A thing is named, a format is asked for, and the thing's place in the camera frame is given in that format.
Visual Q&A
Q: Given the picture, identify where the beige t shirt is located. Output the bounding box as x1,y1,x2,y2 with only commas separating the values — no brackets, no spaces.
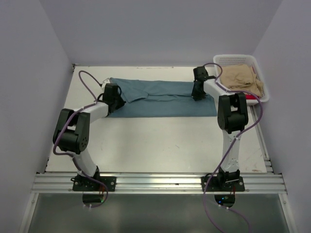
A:
220,64,264,98

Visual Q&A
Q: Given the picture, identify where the white plastic laundry basket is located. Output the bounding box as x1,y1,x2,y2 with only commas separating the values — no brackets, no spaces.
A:
213,54,269,102

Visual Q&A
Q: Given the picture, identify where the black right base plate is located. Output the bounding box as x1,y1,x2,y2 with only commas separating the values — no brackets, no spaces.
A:
206,176,245,192

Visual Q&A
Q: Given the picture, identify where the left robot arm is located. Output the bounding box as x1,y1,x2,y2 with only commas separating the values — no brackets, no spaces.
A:
52,83,125,191

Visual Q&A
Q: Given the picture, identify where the red t shirt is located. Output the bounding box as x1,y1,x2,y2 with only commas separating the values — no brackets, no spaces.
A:
245,95,258,100

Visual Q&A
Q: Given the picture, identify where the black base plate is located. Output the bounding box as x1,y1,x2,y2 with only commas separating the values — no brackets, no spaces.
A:
70,175,117,192
206,176,245,192

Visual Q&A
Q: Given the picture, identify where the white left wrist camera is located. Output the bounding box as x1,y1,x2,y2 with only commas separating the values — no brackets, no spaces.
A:
101,78,111,88

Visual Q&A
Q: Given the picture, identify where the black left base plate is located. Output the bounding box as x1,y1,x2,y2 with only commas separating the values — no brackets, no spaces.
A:
70,175,117,192

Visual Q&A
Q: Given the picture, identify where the aluminium mounting rail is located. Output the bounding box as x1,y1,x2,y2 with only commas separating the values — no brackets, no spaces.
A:
31,117,286,194

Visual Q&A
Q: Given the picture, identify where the blue t shirt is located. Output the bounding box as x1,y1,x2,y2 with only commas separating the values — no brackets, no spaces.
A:
110,78,217,118

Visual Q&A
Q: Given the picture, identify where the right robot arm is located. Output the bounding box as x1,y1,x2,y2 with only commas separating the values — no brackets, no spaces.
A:
191,66,248,191

